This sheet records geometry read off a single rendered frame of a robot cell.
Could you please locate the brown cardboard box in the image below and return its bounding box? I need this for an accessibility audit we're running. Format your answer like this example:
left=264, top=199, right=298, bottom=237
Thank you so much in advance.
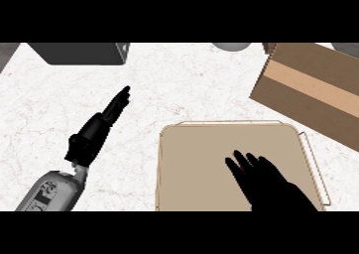
left=249, top=43, right=359, bottom=156

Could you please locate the grey round object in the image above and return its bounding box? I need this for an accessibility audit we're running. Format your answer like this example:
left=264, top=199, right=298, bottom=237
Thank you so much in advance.
left=210, top=43, right=253, bottom=53

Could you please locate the dark grey appliance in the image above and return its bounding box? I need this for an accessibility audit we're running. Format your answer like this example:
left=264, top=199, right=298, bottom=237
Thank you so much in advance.
left=27, top=43, right=131, bottom=66

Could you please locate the beige tray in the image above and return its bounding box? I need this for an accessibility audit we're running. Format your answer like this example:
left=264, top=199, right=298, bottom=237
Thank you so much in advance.
left=153, top=120, right=331, bottom=212

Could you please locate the grey slab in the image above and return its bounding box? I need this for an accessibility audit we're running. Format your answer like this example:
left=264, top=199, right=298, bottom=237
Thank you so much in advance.
left=330, top=43, right=359, bottom=62

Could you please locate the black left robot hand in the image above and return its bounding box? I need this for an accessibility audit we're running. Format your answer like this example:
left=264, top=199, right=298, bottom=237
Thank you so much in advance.
left=63, top=85, right=131, bottom=168

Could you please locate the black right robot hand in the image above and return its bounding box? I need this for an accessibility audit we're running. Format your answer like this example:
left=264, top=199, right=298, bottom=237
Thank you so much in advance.
left=224, top=150, right=318, bottom=212

